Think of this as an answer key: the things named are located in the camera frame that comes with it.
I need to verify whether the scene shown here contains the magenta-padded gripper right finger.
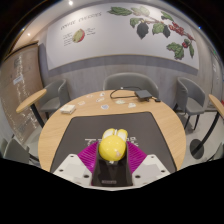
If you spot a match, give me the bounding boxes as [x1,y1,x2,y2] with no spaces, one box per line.
[112,141,172,187]

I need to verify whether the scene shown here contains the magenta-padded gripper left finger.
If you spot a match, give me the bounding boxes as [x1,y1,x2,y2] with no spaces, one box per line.
[52,141,114,187]

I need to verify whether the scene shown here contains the black mouse pad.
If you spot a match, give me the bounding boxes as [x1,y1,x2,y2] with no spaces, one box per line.
[49,111,178,174]

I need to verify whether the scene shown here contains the grey upholstered chair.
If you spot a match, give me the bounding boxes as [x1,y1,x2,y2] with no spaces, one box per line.
[102,72,160,100]
[173,77,207,131]
[39,78,72,118]
[2,138,31,165]

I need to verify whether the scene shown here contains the small white card box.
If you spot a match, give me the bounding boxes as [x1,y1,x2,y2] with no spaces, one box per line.
[60,104,77,115]

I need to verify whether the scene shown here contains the small black hub box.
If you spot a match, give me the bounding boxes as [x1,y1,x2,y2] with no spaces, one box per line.
[134,89,154,101]

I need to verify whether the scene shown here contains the brown film-wrapped panel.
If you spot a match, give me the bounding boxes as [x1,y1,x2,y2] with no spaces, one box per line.
[0,43,44,148]

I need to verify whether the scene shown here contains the round wooden pedestal side table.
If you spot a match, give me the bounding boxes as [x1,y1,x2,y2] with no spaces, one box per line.
[15,88,48,129]

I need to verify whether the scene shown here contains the black cable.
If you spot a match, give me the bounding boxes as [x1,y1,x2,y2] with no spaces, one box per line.
[109,86,142,100]

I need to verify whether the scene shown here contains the wooden table with black pedestal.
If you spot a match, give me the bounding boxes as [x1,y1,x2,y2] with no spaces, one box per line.
[189,93,224,160]

